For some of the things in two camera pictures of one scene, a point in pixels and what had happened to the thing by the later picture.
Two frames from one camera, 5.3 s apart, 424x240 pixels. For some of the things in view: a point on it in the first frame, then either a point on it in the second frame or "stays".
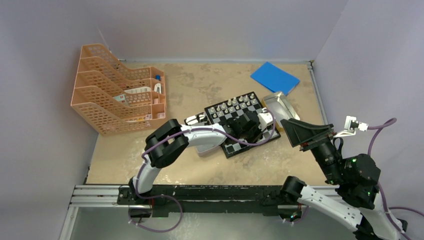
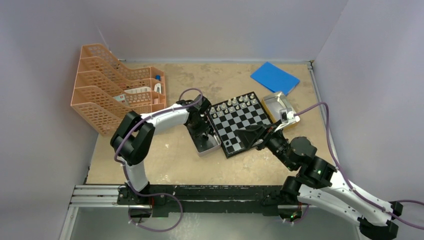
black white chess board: x=218 y=114 stays
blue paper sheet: x=274 y=79 stays
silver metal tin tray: x=203 y=150 stays
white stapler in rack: x=157 y=88 stays
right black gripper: x=303 y=134 to x=256 y=132
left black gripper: x=258 y=132 to x=202 y=128
